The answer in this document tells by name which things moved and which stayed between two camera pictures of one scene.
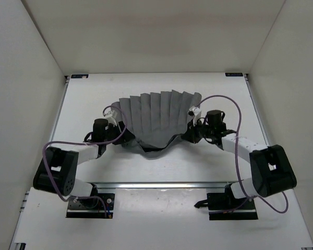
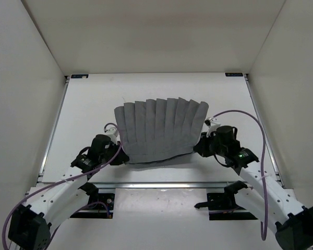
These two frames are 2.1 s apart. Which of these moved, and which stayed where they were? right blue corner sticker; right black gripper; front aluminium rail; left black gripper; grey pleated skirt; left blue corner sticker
Moved: right black gripper; grey pleated skirt; left black gripper
Stayed: left blue corner sticker; front aluminium rail; right blue corner sticker
